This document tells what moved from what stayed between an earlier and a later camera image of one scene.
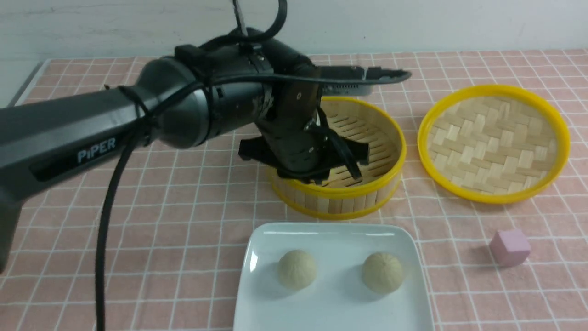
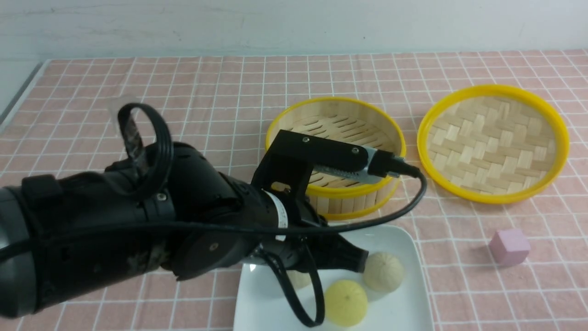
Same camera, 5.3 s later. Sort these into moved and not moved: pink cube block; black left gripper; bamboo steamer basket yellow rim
Moved: black left gripper
Not moved: pink cube block; bamboo steamer basket yellow rim
